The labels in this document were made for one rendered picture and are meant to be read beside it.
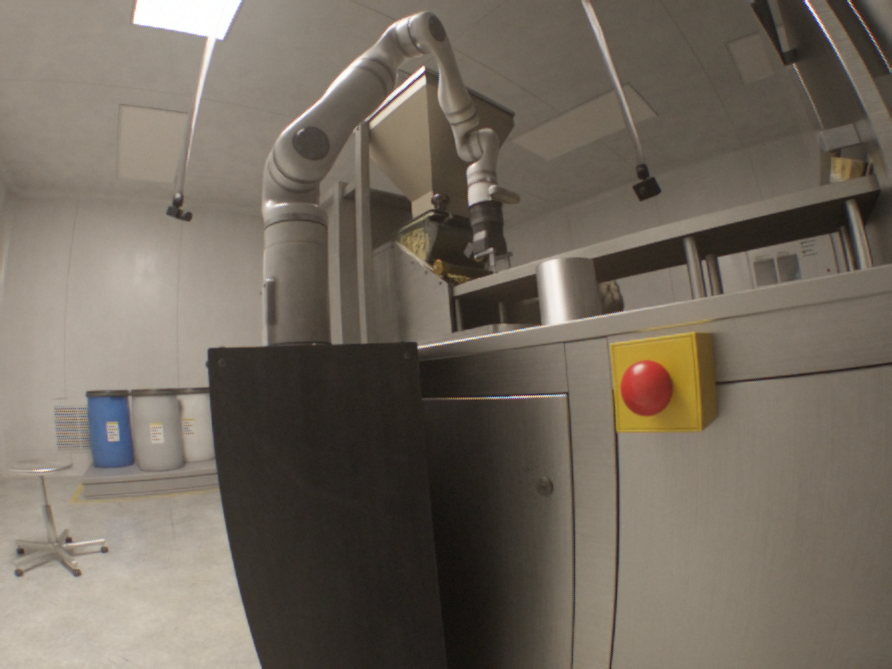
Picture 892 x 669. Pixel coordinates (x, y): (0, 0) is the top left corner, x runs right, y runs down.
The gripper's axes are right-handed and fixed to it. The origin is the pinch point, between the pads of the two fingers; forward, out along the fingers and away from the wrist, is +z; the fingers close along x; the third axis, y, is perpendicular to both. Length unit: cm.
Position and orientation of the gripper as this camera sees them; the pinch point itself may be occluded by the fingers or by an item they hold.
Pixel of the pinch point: (502, 279)
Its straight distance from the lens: 91.7
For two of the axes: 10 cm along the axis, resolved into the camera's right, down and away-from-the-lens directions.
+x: -7.5, 0.0, -6.6
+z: 0.8, 9.9, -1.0
